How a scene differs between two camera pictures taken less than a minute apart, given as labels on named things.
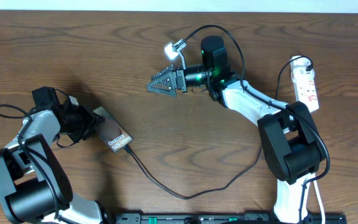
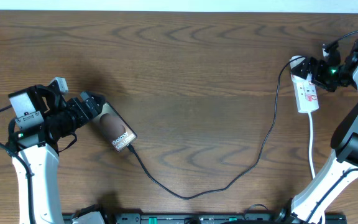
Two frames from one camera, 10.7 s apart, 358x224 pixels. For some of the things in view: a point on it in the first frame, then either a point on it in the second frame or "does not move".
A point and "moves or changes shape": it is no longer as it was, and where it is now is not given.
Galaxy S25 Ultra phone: (113, 135) moves or changes shape
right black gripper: (166, 72) → (318, 65)
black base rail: (222, 218) does not move
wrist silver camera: (168, 49) → (331, 53)
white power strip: (302, 75) does not move
